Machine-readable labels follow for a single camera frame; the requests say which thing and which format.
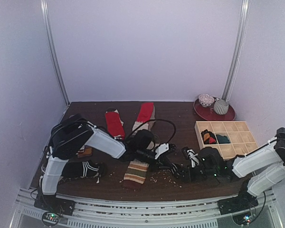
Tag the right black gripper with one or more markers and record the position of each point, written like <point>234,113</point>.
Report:
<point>188,167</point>

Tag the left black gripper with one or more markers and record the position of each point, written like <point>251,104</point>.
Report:
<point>159,165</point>

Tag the black white striped sock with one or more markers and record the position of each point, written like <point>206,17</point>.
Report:
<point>178,171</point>

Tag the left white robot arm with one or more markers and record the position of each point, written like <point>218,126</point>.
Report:
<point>76,135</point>

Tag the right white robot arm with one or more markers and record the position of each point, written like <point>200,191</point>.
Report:
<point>270,157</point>

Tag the beige striped maroon sock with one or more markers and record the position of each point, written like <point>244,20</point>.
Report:
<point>135,175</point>

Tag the black argyle rolled sock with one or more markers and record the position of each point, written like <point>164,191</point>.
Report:
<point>208,137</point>

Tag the teal rolled sock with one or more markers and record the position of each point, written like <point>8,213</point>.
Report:
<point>222,139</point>

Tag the red beige sock centre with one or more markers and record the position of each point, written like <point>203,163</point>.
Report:
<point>147,112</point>

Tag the wooden compartment box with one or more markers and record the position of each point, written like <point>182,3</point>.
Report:
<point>230,138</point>

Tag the red sock centre left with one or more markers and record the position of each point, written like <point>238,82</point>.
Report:
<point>114,123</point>

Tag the red round plate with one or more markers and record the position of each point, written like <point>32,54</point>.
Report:
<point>208,113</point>

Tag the grey striped cup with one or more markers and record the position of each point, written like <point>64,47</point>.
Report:
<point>221,107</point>

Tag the white patterned bowl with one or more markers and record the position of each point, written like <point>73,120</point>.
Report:
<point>206,100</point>

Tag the red purple sock far left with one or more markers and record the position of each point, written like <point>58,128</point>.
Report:
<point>86,151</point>

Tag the black sock three white stripes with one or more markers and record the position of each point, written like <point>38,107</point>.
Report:
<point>84,169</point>

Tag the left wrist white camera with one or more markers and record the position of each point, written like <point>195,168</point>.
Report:
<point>161,149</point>

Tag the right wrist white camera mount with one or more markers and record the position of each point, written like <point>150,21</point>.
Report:
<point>193,157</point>

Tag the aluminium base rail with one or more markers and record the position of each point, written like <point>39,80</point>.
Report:
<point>94,213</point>

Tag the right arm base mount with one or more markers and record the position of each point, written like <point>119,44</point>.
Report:
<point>240,206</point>

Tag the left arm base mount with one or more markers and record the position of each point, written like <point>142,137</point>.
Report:
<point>54,208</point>

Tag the right aluminium corner post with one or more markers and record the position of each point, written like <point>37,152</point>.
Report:
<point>241,33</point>

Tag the aluminium corner post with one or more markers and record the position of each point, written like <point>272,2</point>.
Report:
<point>241,33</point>
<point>52,49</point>

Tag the left aluminium corner post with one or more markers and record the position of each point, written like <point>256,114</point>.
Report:
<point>52,49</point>

